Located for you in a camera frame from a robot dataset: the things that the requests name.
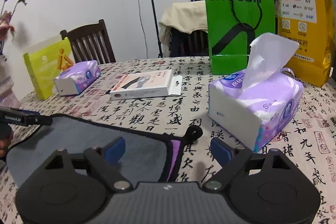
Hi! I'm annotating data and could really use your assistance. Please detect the purple and grey towel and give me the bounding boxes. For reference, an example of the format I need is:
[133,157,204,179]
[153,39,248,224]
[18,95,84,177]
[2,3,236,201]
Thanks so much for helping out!
[6,114,203,186]

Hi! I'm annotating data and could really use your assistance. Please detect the person's hand at left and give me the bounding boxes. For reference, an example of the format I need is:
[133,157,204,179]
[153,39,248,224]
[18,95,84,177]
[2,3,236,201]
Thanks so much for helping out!
[0,123,14,157]

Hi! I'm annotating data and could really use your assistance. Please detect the pink glittery vase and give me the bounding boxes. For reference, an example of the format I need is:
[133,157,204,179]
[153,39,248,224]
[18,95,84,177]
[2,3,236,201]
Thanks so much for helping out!
[0,55,20,108]

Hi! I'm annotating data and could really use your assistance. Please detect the closed purple tissue pack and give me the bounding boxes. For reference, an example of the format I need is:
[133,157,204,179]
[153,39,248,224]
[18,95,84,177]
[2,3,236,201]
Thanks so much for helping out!
[54,60,101,96]

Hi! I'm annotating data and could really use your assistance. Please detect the lime green snack box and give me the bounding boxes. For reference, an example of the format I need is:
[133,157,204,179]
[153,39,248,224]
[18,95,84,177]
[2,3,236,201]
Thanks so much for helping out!
[23,36,75,100]

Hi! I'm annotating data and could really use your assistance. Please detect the open purple tissue pack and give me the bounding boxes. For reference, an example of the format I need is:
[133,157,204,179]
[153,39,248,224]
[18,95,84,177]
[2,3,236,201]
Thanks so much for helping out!
[209,33,303,152]

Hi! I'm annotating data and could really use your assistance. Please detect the white flat product box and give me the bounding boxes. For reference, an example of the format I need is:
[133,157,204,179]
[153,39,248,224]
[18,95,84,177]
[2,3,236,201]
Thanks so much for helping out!
[110,69,183,101]

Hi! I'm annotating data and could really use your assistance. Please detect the dark wooden slatted chair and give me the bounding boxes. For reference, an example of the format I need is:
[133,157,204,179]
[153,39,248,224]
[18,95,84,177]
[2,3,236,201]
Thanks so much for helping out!
[60,19,116,64]

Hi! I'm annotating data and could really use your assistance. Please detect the dark chair with cream cloth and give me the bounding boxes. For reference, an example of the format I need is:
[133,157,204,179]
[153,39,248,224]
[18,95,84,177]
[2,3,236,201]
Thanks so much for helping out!
[169,28,209,57]

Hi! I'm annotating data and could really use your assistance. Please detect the dried pink roses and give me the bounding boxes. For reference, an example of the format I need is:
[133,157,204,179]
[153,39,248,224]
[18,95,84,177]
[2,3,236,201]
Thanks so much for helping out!
[1,0,27,55]

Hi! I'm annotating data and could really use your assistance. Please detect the cream cloth on chair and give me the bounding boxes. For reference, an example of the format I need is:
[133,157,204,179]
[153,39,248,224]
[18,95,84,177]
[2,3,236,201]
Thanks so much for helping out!
[159,0,208,57]

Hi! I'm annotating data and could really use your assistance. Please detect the green mucun paper bag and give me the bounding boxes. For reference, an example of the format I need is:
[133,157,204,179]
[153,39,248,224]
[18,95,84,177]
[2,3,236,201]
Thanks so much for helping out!
[205,0,276,75]

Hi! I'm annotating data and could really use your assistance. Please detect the yellow printed paper bag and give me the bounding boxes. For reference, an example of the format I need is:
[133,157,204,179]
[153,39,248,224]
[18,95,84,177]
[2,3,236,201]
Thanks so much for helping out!
[277,0,335,87]

